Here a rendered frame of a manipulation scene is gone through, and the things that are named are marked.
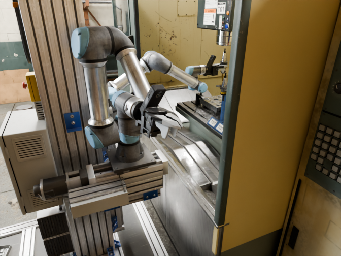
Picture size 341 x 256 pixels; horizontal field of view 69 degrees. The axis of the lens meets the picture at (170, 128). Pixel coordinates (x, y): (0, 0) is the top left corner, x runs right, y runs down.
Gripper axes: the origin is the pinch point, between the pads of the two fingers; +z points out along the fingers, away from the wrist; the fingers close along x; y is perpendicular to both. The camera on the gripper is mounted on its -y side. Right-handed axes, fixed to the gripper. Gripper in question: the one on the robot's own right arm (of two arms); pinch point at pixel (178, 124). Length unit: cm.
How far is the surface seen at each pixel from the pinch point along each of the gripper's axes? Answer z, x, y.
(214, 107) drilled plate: -91, -122, 32
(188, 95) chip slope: -173, -167, 44
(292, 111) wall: 1, -64, 2
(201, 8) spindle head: -102, -100, -45
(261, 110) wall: -3.4, -47.3, 1.7
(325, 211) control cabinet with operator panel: 23, -79, 46
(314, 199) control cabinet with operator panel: 17, -81, 44
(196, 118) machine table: -98, -109, 43
